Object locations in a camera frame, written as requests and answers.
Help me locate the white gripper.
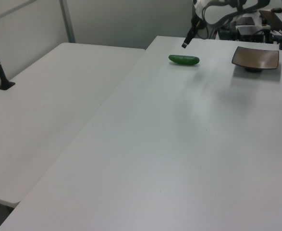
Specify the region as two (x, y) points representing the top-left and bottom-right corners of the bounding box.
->
(181, 0), (206, 49)

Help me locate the green cucumber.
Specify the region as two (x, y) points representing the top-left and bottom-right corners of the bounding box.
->
(168, 54), (200, 66)

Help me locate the square brown ceramic plate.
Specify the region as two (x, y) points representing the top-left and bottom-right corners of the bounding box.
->
(231, 46), (280, 74)

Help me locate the brown wooden board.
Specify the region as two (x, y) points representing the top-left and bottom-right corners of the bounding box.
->
(258, 10), (282, 32)

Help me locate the grey partition frame post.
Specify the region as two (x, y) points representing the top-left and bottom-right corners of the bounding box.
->
(59, 0), (76, 44)

